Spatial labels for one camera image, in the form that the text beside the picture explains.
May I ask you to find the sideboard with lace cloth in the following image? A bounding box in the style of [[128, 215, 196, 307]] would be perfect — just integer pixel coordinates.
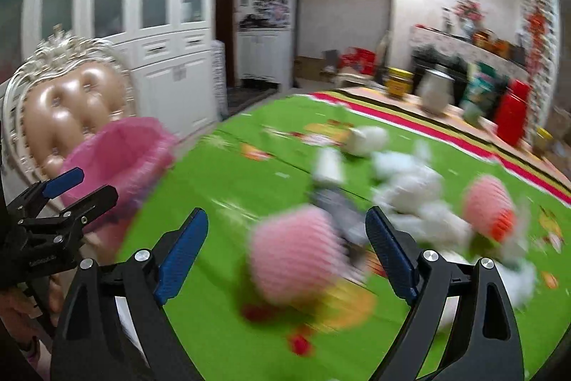
[[408, 24, 531, 96]]

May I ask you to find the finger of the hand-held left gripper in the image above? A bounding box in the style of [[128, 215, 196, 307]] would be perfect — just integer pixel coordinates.
[[8, 167, 85, 216], [18, 185, 120, 238]]

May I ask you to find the red knot wall ornament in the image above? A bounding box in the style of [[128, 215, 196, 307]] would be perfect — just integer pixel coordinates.
[[526, 12, 547, 65]]

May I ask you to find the pink foam fruit net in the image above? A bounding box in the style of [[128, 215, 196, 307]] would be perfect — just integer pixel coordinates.
[[461, 176, 518, 239], [247, 205, 353, 310]]

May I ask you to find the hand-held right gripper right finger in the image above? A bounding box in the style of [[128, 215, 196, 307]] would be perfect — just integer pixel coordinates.
[[365, 206, 525, 381]]

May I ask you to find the red gift box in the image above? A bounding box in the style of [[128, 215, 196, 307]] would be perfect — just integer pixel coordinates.
[[341, 47, 378, 74]]

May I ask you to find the yellow lidded jar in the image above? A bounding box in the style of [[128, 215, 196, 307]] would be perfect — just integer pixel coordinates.
[[384, 67, 413, 98]]

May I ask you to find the flower bouquet in vase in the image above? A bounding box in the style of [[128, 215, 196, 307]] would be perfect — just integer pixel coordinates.
[[453, 0, 485, 40]]

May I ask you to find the tall white glass-door cabinet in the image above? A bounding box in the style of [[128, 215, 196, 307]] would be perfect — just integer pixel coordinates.
[[22, 0, 221, 141]]

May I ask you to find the green printed tablecloth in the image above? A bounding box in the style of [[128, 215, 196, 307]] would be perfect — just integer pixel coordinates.
[[113, 89, 571, 381]]

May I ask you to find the green snack bag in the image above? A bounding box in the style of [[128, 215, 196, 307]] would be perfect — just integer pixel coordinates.
[[461, 62, 500, 123]]

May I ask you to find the white paper cup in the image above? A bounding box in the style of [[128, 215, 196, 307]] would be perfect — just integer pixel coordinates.
[[343, 124, 389, 156]]

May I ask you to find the dark wooden door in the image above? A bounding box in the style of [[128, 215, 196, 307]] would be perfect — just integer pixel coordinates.
[[216, 0, 236, 89]]

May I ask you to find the pink plastic bag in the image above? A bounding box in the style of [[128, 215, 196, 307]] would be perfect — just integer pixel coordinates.
[[58, 117, 179, 261]]

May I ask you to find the grey crumpled wrapper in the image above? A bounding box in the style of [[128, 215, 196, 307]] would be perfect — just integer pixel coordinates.
[[308, 185, 371, 270]]

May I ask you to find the white shoe cabinet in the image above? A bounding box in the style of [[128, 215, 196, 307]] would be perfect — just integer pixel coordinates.
[[236, 28, 293, 94]]

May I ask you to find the white blue printed panel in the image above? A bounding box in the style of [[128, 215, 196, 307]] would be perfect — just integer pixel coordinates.
[[212, 39, 228, 118]]

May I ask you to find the white plastic bag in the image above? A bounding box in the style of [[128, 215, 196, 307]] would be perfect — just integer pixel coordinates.
[[372, 151, 474, 248]]

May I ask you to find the red thermos flask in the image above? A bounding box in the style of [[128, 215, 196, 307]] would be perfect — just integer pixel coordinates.
[[495, 80, 531, 147]]

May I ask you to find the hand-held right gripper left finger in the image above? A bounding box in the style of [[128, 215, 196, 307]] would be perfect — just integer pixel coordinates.
[[50, 207, 209, 381]]

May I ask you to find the white ceramic jug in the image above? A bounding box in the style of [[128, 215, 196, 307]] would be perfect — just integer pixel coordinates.
[[419, 66, 453, 114]]

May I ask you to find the small yellow-lid glass jar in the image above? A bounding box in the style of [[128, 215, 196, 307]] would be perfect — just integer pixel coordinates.
[[533, 127, 554, 154]]

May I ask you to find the ornate cream padded chair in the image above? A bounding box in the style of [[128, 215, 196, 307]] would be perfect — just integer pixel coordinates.
[[2, 26, 135, 194]]

